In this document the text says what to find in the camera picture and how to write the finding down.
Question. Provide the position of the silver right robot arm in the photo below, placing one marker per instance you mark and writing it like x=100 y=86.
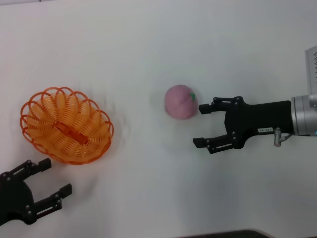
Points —
x=304 y=114

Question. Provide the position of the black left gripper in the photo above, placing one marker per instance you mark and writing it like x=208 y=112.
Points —
x=15 y=196

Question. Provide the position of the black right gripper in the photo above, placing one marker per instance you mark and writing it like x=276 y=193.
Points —
x=262 y=116

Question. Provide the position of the orange plastic woven basket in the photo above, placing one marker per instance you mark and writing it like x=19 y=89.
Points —
x=62 y=119

